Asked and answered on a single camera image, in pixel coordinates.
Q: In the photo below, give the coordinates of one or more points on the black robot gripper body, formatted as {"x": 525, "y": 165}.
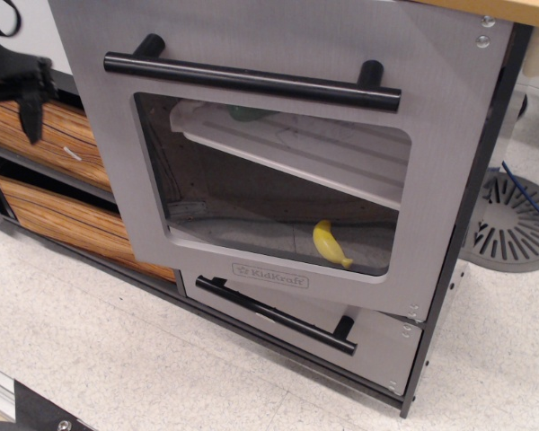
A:
{"x": 23, "y": 74}

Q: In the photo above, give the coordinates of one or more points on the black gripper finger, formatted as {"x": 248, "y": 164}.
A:
{"x": 30, "y": 114}

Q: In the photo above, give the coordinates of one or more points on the black oven door handle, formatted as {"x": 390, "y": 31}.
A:
{"x": 367, "y": 92}

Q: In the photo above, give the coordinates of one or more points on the grey toy oven door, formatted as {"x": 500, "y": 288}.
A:
{"x": 446, "y": 63}

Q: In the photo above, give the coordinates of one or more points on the green toy in oven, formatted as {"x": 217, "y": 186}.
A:
{"x": 246, "y": 114}

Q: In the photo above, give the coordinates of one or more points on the white oven shelf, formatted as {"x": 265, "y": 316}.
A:
{"x": 364, "y": 161}

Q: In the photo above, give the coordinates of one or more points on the upper wood-pattern storage bin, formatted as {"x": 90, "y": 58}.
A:
{"x": 67, "y": 143}

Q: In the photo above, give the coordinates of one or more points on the wood-pattern storage bin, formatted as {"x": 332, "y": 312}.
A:
{"x": 67, "y": 143}
{"x": 71, "y": 216}

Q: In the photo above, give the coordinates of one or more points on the lower wood-pattern storage bin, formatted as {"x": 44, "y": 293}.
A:
{"x": 71, "y": 216}

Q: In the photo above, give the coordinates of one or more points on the yellow toy banana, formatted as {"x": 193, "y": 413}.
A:
{"x": 327, "y": 246}

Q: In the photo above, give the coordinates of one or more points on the grey round slotted base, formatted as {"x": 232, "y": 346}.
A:
{"x": 504, "y": 235}

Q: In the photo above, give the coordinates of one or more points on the wooden countertop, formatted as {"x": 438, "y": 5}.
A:
{"x": 521, "y": 11}

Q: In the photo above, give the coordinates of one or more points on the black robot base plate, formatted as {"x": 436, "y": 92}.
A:
{"x": 33, "y": 412}

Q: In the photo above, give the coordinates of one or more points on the black drawer handle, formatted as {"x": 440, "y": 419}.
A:
{"x": 338, "y": 339}

